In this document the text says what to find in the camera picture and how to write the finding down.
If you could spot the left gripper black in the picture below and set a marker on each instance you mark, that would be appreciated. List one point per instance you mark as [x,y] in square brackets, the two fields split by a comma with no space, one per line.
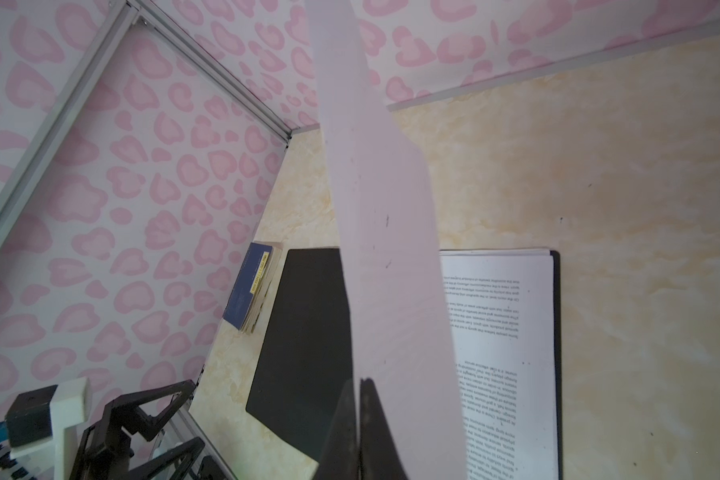
[180,451]

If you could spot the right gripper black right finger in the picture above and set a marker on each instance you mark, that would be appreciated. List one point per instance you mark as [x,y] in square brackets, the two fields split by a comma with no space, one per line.
[378,455]

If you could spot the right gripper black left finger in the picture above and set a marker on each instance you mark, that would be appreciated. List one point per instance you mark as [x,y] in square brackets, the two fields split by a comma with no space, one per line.
[340,455]

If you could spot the orange and black folder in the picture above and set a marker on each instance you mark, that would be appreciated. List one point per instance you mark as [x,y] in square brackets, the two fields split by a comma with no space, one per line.
[306,353]

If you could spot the text sheet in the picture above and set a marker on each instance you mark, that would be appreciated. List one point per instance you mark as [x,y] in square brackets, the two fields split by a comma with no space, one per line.
[384,209]
[504,314]

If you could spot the blue paperback book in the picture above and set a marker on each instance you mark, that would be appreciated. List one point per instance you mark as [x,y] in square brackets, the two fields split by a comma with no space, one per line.
[251,285]

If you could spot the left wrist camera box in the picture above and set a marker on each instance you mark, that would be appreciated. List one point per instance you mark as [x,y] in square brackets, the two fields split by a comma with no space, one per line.
[39,434]

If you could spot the aluminium frame corner post left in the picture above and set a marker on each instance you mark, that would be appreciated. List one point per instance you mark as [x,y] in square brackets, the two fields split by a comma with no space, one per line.
[209,66]

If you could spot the aluminium diagonal frame bar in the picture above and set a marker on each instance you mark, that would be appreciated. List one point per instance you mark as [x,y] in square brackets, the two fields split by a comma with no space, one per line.
[44,145]

